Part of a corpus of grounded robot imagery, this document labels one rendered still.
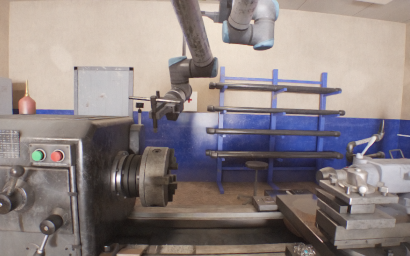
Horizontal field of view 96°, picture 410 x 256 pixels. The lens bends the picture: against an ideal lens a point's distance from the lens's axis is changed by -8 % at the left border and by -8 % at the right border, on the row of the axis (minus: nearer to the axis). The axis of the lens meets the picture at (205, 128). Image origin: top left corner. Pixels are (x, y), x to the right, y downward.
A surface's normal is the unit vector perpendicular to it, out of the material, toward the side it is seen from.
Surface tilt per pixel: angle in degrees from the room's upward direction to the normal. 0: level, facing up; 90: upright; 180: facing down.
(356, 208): 90
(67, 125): 45
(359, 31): 90
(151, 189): 97
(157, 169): 60
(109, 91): 90
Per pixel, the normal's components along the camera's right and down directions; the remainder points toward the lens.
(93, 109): 0.05, 0.08
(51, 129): 0.06, -0.64
